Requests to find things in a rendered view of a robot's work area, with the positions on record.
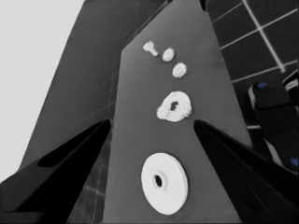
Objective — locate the large thick white disc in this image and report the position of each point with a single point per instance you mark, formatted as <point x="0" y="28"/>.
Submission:
<point x="171" y="193"/>

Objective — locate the small white gear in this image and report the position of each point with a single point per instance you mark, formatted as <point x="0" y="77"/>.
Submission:
<point x="182" y="72"/>
<point x="165" y="56"/>

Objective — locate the dark robot body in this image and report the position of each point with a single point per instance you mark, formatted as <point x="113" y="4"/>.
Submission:
<point x="274" y="109"/>

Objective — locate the white round carrier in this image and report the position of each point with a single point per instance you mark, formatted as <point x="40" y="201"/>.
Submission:
<point x="180" y="96"/>

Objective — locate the small white T-shaped piece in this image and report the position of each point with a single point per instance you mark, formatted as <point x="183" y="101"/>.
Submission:
<point x="149" y="47"/>

